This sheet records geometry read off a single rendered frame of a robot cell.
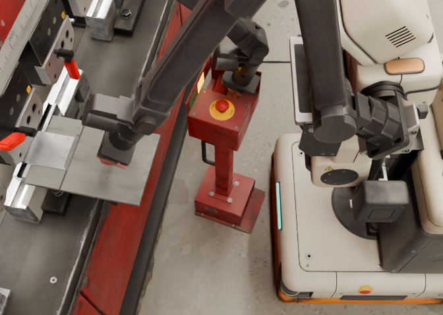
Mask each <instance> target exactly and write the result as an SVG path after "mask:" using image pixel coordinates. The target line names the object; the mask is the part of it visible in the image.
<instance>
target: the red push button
mask: <svg viewBox="0 0 443 315"><path fill-rule="evenodd" d="M215 108H216V109H217V110H218V111H219V112H220V113H224V112H225V111H226V110H228V108H229V104H228V102H227V101H226V100H218V101H217V102H216V104H215Z"/></svg>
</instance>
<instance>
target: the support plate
mask: <svg viewBox="0 0 443 315"><path fill-rule="evenodd" d="M82 128H83V125H82V121H81V120H78V119H71V118H66V117H60V116H56V115H53V117H52V119H51V121H50V124H49V126H48V128H47V130H46V132H49V133H53V134H61V135H65V136H72V137H75V135H76V133H77V134H80V133H81V130H82ZM104 132H105V131H104V130H99V129H94V128H91V127H86V126H85V127H84V130H83V132H82V135H81V137H80V140H79V142H78V146H77V147H76V150H75V153H74V156H73V158H72V161H71V164H70V166H69V169H68V171H67V174H66V176H65V179H64V181H63V184H62V186H61V190H59V187H60V184H61V181H62V180H63V176H64V174H65V170H62V169H55V168H50V167H44V166H39V165H32V166H31V168H30V171H29V173H28V176H27V178H26V180H25V182H24V183H25V184H26V185H32V186H38V187H42V188H48V189H51V190H58V191H62V192H68V193H72V194H78V195H82V196H88V197H92V198H98V199H102V200H108V201H112V202H118V203H122V204H128V205H132V206H138V207H139V206H140V203H141V200H142V197H143V194H144V190H145V187H146V183H147V181H148V177H149V174H150V170H151V168H152V164H153V161H154V158H155V154H156V151H157V148H158V144H159V142H160V138H161V136H160V134H153V133H152V134H151V135H150V136H148V135H144V136H143V137H142V138H141V139H140V140H139V141H138V142H137V143H136V148H135V150H134V154H133V157H132V160H131V163H130V164H129V165H128V166H127V167H126V168H122V167H119V166H116V165H105V164H103V163H101V161H100V159H99V158H97V157H96V154H97V152H98V148H99V147H100V144H101V141H102V138H103V135H104Z"/></svg>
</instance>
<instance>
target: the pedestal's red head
mask: <svg viewBox="0 0 443 315"><path fill-rule="evenodd" d="M211 56H212V54H211ZM209 58H210V57H209ZM209 58H208V59H207V61H206V62H205V63H204V65H203V68H202V70H201V72H200V74H199V75H198V78H197V79H196V82H195V83H194V86H193V87H192V90H191V92H190V94H189V96H188V98H187V100H186V102H185V105H186V108H187V124H188V130H189V136H191V137H194V138H197V139H200V140H203V141H206V142H209V143H212V144H215V145H218V146H222V147H224V148H228V149H230V150H234V151H236V152H238V150H239V147H240V145H241V143H242V141H243V138H244V135H245V133H246V131H247V128H248V126H249V123H250V121H251V118H252V115H253V113H254V110H255V109H256V106H257V103H258V101H259V93H260V82H261V75H262V72H261V71H256V73H255V75H257V76H259V77H260V81H259V83H258V86H257V87H256V90H255V93H254V94H253V96H252V95H251V94H250V93H248V92H244V93H243V95H242V96H239V97H238V98H232V97H230V96H227V95H226V94H225V91H226V90H227V88H226V87H225V86H222V85H221V79H222V77H223V74H224V72H225V71H218V70H214V69H213V66H211V71H212V79H211V81H210V83H209V85H208V87H207V89H204V88H201V89H200V91H199V93H197V84H198V80H199V78H200V76H201V74H202V73H203V71H204V80H205V67H206V64H207V62H208V60H209ZM212 60H213V57H212ZM195 88H196V99H195V101H194V103H193V105H192V108H191V110H190V111H189V100H190V97H191V95H192V92H193V90H194V89H195ZM216 100H228V101H230V102H231V103H232V104H233V106H234V108H235V112H234V114H233V116H232V117H231V118H230V119H228V120H224V121H219V120H217V119H215V118H213V117H212V116H211V114H210V106H211V104H212V103H213V102H214V101H216Z"/></svg>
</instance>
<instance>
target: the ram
mask: <svg viewBox="0 0 443 315"><path fill-rule="evenodd" d="M26 1H27V0H0V52H1V50H2V48H3V46H4V44H5V42H6V40H7V38H8V37H9V34H10V33H11V30H12V29H13V26H14V25H15V22H16V20H17V18H18V17H19V15H20V13H21V11H22V9H23V7H24V5H25V3H26ZM46 2H47V0H38V2H37V4H36V6H35V8H34V10H33V12H32V14H31V16H30V18H29V20H28V22H27V24H26V26H25V28H24V30H23V32H22V34H21V36H20V38H19V40H18V42H17V44H16V46H15V48H14V50H13V52H12V54H11V56H10V58H9V60H8V62H7V64H6V66H5V68H4V69H3V72H2V73H1V76H0V96H1V94H2V92H3V90H4V88H5V86H6V84H7V82H8V80H9V78H10V76H11V74H12V71H13V69H14V67H15V65H16V63H17V61H18V59H19V57H20V55H21V53H22V51H23V49H24V47H25V45H26V43H27V41H28V39H29V37H30V35H31V33H32V31H33V29H34V27H35V25H36V23H37V21H38V19H39V17H40V15H41V13H42V11H43V9H44V7H45V4H46Z"/></svg>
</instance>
